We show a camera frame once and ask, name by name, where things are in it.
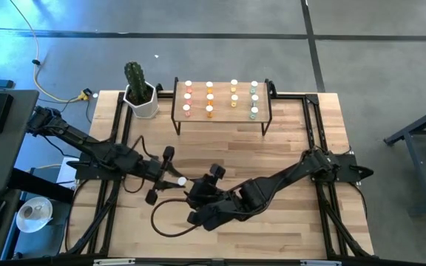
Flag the black rig crossbar white labels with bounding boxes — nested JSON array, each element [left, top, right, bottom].
[[0, 253, 426, 266]]

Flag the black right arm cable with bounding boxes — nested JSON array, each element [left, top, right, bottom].
[[149, 197, 203, 238]]

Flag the wooden shelf black metal frame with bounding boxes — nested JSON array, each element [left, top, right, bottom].
[[171, 76, 274, 137]]

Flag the grey metal stand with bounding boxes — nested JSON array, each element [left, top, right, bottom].
[[382, 101, 426, 217]]

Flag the white paper sheet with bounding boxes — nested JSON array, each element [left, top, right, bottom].
[[55, 157, 81, 189]]

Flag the green cactus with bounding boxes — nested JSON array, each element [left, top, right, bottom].
[[124, 61, 149, 106]]

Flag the black aluminium table frame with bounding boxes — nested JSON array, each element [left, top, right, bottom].
[[61, 83, 375, 259]]

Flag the black floor cable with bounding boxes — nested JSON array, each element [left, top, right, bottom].
[[35, 96, 92, 125]]

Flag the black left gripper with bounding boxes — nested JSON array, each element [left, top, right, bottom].
[[138, 146, 185, 206]]

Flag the yellow cable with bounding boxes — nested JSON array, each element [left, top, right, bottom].
[[8, 0, 84, 103]]

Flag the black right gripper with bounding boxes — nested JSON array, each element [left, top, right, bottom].
[[186, 164, 236, 226]]

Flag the yellow plug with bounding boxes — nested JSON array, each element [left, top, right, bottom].
[[76, 88, 92, 103]]

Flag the white hexagonal plant pot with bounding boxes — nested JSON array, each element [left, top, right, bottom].
[[123, 83, 160, 119]]

